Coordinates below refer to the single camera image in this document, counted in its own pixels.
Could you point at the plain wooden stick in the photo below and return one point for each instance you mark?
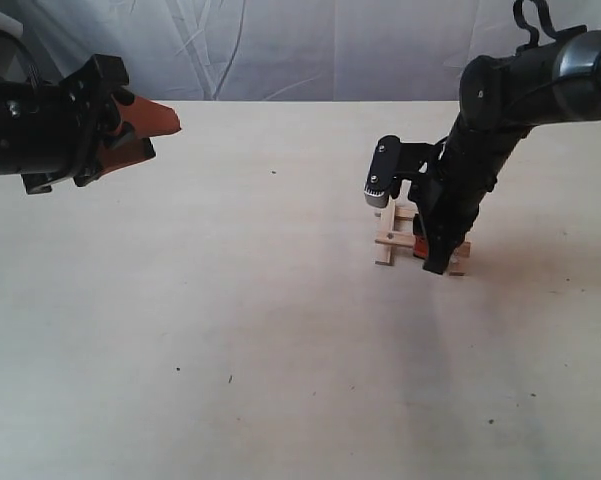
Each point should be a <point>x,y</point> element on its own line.
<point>400,213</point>

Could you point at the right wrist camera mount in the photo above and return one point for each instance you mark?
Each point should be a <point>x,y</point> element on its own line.
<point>394,162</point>

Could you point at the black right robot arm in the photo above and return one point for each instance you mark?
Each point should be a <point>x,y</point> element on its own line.
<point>501,100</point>

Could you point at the white wrinkled backdrop cloth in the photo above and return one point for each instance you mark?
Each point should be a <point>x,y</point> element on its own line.
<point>273,50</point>

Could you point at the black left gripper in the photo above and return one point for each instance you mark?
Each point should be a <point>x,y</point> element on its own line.
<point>50,133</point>

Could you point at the wooden stick with two holes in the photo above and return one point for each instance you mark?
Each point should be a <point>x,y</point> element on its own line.
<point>456,266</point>

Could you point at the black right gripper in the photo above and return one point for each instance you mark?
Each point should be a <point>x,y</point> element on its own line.
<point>458,178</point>

